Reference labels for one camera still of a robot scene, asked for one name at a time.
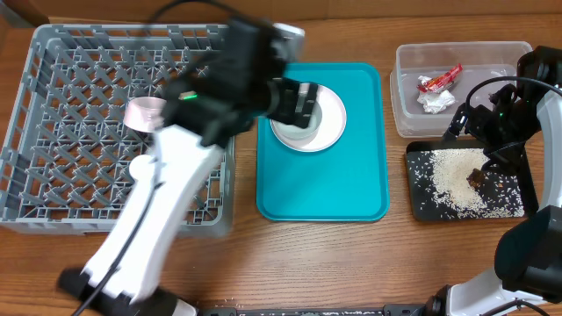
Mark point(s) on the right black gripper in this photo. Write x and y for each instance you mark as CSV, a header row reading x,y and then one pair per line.
x,y
493,147

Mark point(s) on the white paper cup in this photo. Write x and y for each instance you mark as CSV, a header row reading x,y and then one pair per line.
x,y
142,167

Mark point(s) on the clear plastic bin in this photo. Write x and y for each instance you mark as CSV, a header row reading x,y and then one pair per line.
x,y
480,60

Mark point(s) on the black rectangular tray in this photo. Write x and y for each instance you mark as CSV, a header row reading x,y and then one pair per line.
x,y
421,206

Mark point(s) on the white tissue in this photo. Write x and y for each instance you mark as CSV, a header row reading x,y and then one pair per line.
x,y
434,103

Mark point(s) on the white rice pile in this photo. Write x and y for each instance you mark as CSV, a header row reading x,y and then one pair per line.
x,y
452,180

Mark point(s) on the large white plate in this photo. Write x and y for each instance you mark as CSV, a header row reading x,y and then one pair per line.
x,y
333,122

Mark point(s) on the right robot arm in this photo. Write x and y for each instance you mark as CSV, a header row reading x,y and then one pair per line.
x,y
527,261

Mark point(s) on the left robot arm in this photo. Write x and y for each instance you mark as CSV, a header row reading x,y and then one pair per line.
x,y
216,98

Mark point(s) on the grey plastic dish rack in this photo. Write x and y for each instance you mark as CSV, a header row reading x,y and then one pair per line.
x,y
66,152

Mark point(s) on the grey bowl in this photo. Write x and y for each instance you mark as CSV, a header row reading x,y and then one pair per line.
x,y
297,133

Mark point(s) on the brown food scrap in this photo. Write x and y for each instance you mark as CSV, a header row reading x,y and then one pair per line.
x,y
476,179

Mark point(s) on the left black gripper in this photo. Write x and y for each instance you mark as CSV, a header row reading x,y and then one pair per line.
x,y
286,109

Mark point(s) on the small pink-white bowl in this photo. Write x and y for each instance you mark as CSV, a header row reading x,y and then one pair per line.
x,y
143,114

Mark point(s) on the red snack wrapper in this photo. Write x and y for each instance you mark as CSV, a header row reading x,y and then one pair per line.
x,y
440,83

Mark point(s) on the teal plastic serving tray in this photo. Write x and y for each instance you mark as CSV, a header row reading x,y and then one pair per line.
x,y
347,181

